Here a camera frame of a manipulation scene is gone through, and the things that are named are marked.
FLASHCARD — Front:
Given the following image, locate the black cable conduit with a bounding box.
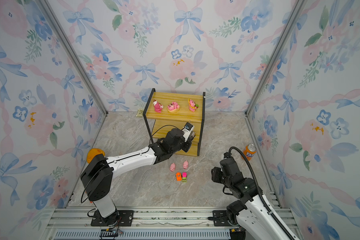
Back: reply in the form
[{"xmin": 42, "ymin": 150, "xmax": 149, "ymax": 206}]
[{"xmin": 227, "ymin": 146, "xmax": 295, "ymax": 240}]

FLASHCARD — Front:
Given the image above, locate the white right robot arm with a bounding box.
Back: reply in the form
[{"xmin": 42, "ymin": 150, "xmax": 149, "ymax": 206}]
[{"xmin": 209, "ymin": 153, "xmax": 299, "ymax": 240}]

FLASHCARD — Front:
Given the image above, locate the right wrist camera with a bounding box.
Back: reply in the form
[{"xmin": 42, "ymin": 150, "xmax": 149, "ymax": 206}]
[{"xmin": 224, "ymin": 152, "xmax": 231, "ymax": 159}]

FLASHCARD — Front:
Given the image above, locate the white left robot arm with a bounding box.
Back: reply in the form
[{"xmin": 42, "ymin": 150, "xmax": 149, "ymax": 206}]
[{"xmin": 80, "ymin": 123, "xmax": 196, "ymax": 218}]

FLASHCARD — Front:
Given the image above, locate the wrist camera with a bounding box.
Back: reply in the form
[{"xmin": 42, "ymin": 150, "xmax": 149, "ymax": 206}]
[
  {"xmin": 182, "ymin": 122, "xmax": 194, "ymax": 142},
  {"xmin": 224, "ymin": 152, "xmax": 231, "ymax": 159}
]

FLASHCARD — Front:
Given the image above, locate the pink figure toy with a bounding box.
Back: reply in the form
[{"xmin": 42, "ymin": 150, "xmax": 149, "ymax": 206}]
[{"xmin": 153, "ymin": 100, "xmax": 164, "ymax": 113}]

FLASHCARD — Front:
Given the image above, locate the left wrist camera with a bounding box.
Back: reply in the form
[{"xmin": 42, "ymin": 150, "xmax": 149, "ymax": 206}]
[{"xmin": 182, "ymin": 122, "xmax": 194, "ymax": 142}]

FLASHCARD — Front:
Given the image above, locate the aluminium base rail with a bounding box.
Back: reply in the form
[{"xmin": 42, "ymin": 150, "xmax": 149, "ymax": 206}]
[{"xmin": 44, "ymin": 206, "xmax": 277, "ymax": 240}]

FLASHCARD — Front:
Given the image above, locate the orange lidded plastic jar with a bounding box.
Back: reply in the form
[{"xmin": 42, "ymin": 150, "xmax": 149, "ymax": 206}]
[{"xmin": 87, "ymin": 148, "xmax": 105, "ymax": 164}]

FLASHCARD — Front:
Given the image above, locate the green pink toy truck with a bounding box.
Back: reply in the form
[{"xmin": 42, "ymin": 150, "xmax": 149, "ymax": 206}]
[{"xmin": 182, "ymin": 172, "xmax": 188, "ymax": 182}]

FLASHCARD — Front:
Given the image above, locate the wooden shelf with black frame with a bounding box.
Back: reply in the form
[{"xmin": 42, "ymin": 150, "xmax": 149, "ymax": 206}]
[{"xmin": 143, "ymin": 88, "xmax": 206, "ymax": 157}]

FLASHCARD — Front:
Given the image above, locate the pink yellow doll toy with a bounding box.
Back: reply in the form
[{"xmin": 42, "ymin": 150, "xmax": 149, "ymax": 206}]
[{"xmin": 188, "ymin": 99, "xmax": 199, "ymax": 113}]

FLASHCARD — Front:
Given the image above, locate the orange toy car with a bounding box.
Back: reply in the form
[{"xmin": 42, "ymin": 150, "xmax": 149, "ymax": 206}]
[{"xmin": 176, "ymin": 172, "xmax": 183, "ymax": 182}]

